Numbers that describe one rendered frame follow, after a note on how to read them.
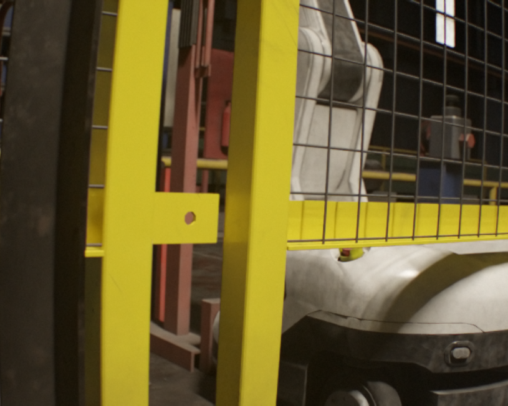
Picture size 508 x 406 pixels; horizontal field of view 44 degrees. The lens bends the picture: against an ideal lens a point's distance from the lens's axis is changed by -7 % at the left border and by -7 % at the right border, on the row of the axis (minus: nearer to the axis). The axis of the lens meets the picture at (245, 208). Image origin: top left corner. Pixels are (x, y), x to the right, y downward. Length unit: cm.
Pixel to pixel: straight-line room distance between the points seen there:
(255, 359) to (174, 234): 15
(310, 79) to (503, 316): 63
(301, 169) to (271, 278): 74
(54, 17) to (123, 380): 35
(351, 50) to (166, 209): 87
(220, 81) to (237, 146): 735
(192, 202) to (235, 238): 6
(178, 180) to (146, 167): 107
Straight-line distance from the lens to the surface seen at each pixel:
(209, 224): 70
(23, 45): 39
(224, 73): 808
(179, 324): 170
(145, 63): 60
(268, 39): 68
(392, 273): 101
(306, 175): 146
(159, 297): 196
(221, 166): 460
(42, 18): 40
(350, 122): 150
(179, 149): 167
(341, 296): 102
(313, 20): 146
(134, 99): 59
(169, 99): 205
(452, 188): 204
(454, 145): 199
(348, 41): 148
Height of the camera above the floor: 47
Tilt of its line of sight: 3 degrees down
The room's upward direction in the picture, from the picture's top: 3 degrees clockwise
